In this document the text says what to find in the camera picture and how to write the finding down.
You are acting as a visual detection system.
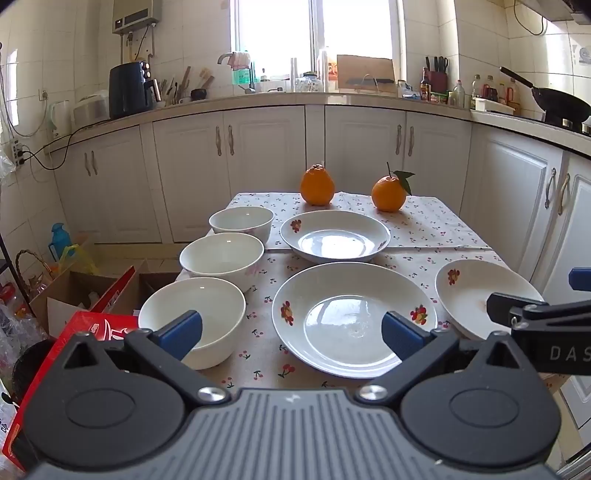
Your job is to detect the glass jar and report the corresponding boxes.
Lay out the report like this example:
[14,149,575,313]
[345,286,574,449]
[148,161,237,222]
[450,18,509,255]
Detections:
[295,72,325,93]

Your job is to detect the white kitchen cabinets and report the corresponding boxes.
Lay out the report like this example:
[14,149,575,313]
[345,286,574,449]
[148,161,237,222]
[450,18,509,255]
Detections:
[48,104,591,301]

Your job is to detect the beige kitchen countertop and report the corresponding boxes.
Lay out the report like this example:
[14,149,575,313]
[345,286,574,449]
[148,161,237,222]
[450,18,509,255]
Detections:
[48,90,591,162]

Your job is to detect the white bowl with pink flowers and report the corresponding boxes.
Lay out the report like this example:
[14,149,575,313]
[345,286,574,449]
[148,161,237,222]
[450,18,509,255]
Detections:
[139,277,247,371]
[179,232,265,294]
[209,206,274,245]

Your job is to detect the orange with green leaf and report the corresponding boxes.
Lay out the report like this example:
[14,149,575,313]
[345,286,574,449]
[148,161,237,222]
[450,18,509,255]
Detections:
[372,161,416,213]

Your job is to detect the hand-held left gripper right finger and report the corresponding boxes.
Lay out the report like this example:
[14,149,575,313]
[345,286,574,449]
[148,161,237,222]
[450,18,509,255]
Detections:
[358,311,525,404]

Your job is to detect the wall water heater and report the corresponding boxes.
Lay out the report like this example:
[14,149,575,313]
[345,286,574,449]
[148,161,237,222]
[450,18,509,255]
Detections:
[112,0,163,35]

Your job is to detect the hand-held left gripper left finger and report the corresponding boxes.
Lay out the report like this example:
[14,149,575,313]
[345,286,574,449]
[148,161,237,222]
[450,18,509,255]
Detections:
[59,310,230,407]

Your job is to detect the white plate with fruit print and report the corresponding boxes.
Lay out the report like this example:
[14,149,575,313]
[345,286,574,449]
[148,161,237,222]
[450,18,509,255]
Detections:
[435,258,546,341]
[271,262,438,379]
[280,210,391,265]

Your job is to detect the red knife block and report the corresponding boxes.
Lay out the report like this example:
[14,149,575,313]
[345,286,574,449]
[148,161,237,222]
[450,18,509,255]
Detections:
[425,56,450,93]

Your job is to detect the blue thermos jug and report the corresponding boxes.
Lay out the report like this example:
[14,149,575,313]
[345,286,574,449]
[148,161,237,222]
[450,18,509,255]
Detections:
[51,223,74,261]

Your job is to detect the wicker basket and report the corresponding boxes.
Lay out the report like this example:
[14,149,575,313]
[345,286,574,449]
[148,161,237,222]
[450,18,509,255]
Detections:
[15,249,52,298]

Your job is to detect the yellow plastic bag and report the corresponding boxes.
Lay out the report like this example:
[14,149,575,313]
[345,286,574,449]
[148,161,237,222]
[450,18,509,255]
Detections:
[60,244,99,275]

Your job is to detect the orange without leaf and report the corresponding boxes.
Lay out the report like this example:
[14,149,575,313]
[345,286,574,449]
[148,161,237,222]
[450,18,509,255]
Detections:
[300,164,336,206]

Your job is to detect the black wok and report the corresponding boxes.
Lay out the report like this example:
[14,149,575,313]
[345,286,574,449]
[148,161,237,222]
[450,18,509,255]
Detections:
[499,67,591,126]

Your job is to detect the brown cutting board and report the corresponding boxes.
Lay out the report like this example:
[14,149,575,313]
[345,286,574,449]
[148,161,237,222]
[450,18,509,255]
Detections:
[336,54,395,90]

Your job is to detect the cherry print tablecloth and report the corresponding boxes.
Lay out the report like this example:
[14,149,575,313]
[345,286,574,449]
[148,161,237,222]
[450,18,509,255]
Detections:
[173,191,573,393]

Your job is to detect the black power cable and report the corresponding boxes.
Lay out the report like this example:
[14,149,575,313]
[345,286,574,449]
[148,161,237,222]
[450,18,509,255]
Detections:
[21,117,112,171]

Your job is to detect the brown cardboard box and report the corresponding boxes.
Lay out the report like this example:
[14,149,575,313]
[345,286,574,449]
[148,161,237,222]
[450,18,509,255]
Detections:
[30,261,148,337]

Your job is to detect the red cardboard box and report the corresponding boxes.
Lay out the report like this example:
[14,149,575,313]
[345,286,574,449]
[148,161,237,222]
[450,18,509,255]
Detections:
[2,311,139,472]

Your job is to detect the dark blue air fryer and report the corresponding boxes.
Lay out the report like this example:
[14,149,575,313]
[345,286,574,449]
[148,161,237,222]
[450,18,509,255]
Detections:
[109,61,154,120]

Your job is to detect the utensil holder with utensils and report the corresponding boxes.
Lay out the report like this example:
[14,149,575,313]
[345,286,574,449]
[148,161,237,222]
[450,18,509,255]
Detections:
[157,66,192,106]

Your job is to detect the white rice cooker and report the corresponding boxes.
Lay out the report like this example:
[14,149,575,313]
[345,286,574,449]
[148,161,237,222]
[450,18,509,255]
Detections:
[73,92,110,126]

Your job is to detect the white electric kettle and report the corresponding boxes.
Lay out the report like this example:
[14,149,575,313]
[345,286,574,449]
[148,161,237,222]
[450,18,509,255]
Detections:
[48,100,72,138]

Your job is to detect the white rectangular tray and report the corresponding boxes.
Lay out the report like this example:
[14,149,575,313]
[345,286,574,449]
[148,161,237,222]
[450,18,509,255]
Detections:
[473,98,515,115]

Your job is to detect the kitchen window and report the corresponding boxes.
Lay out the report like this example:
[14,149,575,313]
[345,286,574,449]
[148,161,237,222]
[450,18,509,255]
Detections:
[231,0,404,81]

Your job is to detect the sink faucet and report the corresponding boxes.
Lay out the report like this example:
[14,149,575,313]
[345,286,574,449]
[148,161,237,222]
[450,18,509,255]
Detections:
[218,52,257,93]

